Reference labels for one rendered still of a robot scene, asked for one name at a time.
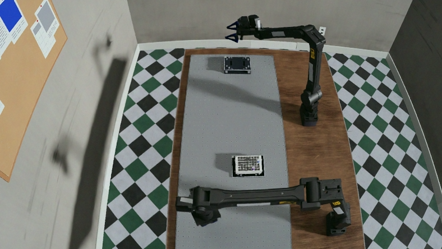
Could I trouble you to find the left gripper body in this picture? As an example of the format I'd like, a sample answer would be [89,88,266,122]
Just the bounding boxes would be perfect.
[191,210,221,227]

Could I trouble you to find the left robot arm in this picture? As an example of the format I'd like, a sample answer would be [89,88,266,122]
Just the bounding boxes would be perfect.
[176,177,351,234]

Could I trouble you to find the white grid rack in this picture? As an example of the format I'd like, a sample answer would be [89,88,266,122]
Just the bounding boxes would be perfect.
[236,155,262,174]

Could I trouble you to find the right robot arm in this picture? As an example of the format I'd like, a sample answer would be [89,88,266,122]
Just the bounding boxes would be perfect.
[237,15,326,122]

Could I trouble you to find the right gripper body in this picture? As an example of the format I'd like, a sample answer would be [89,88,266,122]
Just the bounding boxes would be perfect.
[236,24,251,40]

